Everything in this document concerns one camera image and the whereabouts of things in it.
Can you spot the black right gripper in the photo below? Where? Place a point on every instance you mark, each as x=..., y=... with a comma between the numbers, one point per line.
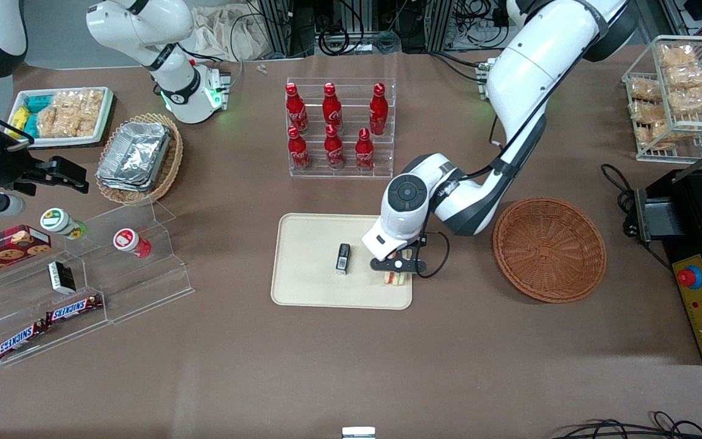
x=11, y=172

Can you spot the triangle sandwich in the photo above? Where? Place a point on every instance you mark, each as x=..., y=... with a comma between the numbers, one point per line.
x=395, y=278

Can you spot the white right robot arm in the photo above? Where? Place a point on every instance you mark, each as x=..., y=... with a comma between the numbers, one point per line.
x=177, y=82

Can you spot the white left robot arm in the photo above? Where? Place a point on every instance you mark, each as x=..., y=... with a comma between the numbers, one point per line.
x=540, y=67

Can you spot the white rectangular snack tray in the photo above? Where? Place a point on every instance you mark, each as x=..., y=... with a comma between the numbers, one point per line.
x=64, y=141

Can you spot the beige plastic tray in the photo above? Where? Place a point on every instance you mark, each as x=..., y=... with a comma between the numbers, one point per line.
x=308, y=262

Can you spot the oval light wicker basket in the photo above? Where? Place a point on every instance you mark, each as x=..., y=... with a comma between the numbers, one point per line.
x=171, y=164

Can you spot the round brown wicker basket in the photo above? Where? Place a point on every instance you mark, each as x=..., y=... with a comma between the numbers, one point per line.
x=549, y=250

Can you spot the green lid cup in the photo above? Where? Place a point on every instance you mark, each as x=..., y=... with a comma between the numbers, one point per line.
x=61, y=222

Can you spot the bagged rice crackers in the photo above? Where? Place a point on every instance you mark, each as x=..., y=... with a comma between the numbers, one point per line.
x=70, y=113

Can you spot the small black box with barcode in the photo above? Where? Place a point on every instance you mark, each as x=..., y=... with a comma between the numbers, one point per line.
x=343, y=259

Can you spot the stacked aluminium foil trays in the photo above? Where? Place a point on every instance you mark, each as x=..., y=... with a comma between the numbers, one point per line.
x=134, y=155

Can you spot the yellow snack packet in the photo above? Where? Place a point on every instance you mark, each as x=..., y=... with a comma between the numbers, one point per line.
x=19, y=117

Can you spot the teal snack packet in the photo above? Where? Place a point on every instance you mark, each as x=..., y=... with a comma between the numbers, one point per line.
x=37, y=102

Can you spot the red lid cup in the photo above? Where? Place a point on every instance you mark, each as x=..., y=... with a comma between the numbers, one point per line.
x=130, y=242

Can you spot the clear acrylic bottle rack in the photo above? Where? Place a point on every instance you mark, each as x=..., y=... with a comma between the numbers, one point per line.
x=381, y=155

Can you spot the red cookie box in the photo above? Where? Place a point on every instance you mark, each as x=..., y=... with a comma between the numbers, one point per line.
x=3, y=250

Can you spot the black and white small box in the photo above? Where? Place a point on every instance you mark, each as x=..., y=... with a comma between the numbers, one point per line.
x=61, y=277

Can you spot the red cola bottle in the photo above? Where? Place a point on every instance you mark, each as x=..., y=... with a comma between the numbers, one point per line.
x=331, y=108
x=297, y=149
x=364, y=152
x=378, y=113
x=334, y=149
x=296, y=110

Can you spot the Snickers chocolate bar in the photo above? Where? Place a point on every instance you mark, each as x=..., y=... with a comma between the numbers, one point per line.
x=74, y=309
x=21, y=339

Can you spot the clear acrylic step shelf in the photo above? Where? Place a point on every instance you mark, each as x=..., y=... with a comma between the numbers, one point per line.
x=144, y=286

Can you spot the crumpled beige cloth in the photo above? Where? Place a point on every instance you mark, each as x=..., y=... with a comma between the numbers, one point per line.
x=229, y=33

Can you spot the small metal screws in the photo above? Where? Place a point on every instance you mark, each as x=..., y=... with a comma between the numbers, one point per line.
x=261, y=69

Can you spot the white power strip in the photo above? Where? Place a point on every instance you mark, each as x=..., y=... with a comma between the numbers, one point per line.
x=485, y=30

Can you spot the bagged pastry snack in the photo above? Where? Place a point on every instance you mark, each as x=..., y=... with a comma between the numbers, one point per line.
x=643, y=89
x=677, y=55
x=655, y=135
x=689, y=76
x=695, y=100
x=646, y=111

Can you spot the red emergency stop button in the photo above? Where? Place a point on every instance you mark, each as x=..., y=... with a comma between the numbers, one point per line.
x=689, y=277

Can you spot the black machine housing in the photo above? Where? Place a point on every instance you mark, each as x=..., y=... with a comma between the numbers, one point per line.
x=692, y=207

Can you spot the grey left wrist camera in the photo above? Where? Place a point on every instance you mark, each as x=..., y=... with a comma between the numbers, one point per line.
x=400, y=266

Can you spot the aluminium frame post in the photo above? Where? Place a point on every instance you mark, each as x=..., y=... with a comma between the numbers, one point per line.
x=278, y=24
x=439, y=21

